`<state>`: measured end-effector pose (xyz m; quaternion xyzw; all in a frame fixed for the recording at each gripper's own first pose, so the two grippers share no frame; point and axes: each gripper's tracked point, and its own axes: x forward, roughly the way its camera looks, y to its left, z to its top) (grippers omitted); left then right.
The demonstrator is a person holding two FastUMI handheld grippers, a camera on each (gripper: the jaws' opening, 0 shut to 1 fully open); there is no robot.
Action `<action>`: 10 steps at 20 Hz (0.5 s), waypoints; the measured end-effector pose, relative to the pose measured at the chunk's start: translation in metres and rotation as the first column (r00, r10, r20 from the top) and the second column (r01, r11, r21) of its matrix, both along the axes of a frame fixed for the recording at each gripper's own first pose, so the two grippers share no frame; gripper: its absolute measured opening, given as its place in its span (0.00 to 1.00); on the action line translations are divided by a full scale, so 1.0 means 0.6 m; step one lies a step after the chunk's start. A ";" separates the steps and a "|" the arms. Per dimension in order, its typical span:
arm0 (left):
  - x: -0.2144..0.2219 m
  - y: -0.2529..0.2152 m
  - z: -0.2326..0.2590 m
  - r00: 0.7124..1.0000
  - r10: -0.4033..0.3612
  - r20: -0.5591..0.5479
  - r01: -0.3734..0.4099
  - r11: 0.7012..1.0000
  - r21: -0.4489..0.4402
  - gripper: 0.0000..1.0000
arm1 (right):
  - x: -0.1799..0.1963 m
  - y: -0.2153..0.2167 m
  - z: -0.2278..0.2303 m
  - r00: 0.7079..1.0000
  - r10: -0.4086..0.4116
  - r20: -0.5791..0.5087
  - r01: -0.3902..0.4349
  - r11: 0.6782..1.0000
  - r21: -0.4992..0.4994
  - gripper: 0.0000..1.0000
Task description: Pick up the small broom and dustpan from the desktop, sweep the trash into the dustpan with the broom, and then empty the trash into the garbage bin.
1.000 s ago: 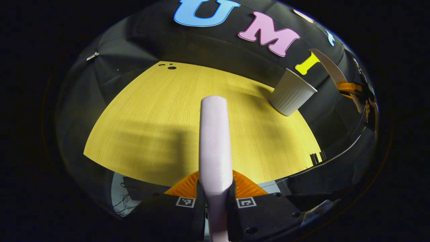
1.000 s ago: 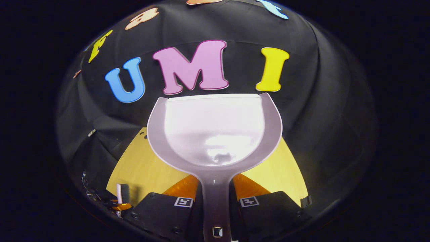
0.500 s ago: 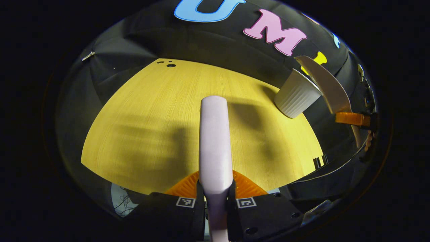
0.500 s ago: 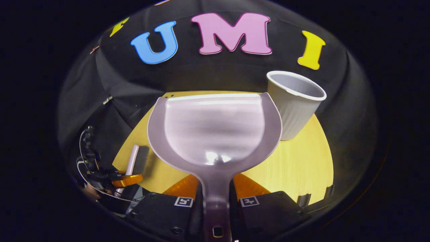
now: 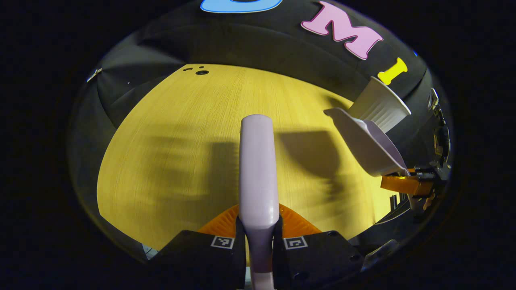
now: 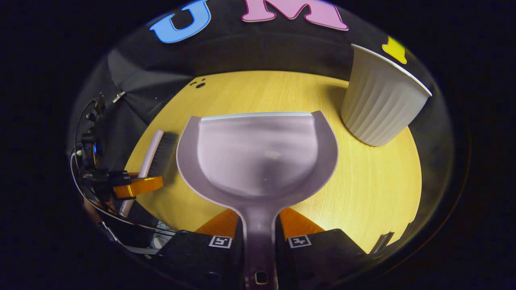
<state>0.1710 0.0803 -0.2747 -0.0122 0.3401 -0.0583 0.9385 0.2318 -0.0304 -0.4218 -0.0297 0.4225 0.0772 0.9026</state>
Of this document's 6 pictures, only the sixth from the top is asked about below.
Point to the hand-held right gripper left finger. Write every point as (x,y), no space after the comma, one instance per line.
(197,257)

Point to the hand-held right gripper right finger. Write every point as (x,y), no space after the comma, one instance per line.
(318,257)

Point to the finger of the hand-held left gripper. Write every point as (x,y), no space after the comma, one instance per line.
(141,186)

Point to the small pink broom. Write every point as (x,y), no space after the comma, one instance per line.
(150,155)

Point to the pink dustpan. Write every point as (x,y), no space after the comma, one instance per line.
(258,161)

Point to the white ribbed garbage bin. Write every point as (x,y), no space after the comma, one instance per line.
(379,104)

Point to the white clip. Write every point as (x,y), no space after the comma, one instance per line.
(119,96)

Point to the black backdrop cloth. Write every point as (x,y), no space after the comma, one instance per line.
(242,48)

